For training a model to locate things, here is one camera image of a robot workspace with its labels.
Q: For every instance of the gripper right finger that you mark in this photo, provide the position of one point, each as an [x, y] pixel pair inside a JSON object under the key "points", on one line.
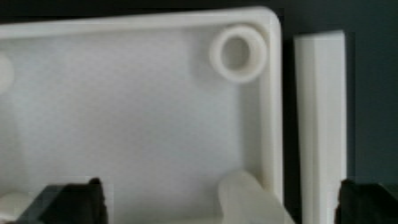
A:
{"points": [[368, 203]]}

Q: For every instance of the white leg with marker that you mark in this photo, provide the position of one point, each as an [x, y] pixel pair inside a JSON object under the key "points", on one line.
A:
{"points": [[248, 204]]}

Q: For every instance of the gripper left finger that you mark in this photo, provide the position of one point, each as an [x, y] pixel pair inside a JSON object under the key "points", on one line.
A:
{"points": [[67, 204]]}

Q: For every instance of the white desk top tray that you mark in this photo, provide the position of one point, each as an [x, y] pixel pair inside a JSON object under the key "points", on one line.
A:
{"points": [[140, 103]]}

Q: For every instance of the white right obstacle wall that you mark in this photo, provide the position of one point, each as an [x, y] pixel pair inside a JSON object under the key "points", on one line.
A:
{"points": [[320, 67]]}

